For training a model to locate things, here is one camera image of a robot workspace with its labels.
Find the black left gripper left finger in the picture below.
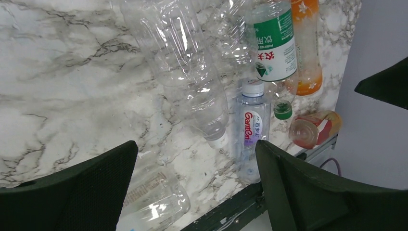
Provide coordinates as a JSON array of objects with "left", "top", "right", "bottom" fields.
[{"left": 0, "top": 141, "right": 138, "bottom": 231}]

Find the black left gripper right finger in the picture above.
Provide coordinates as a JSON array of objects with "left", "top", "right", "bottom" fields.
[{"left": 255, "top": 140, "right": 408, "bottom": 231}]

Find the purple label Ganten bottle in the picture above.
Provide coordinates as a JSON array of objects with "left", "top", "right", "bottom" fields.
[{"left": 235, "top": 78, "right": 271, "bottom": 184}]

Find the large clear bottle white cap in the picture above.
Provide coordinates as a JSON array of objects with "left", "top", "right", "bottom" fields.
[{"left": 119, "top": 0, "right": 229, "bottom": 149}]

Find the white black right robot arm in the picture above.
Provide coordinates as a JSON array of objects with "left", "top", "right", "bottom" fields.
[{"left": 354, "top": 58, "right": 408, "bottom": 110}]

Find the blue white label bottle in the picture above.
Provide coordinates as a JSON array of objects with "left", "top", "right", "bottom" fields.
[{"left": 116, "top": 155, "right": 191, "bottom": 231}]

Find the red gold drink can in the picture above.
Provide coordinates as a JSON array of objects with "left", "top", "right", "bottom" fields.
[{"left": 289, "top": 110, "right": 343, "bottom": 150}]

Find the green white label bottle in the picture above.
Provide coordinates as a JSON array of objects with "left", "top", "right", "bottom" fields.
[{"left": 245, "top": 0, "right": 298, "bottom": 120}]

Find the orange juice bottle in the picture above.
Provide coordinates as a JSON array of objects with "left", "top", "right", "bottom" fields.
[{"left": 291, "top": 0, "right": 323, "bottom": 96}]

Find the blue label clear bottle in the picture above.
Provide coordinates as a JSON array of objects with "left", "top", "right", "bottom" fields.
[{"left": 192, "top": 0, "right": 252, "bottom": 70}]

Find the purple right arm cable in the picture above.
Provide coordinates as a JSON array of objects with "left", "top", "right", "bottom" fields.
[{"left": 319, "top": 157, "right": 342, "bottom": 178}]

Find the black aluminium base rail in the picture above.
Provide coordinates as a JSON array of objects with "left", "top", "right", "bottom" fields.
[{"left": 182, "top": 134, "right": 338, "bottom": 231}]

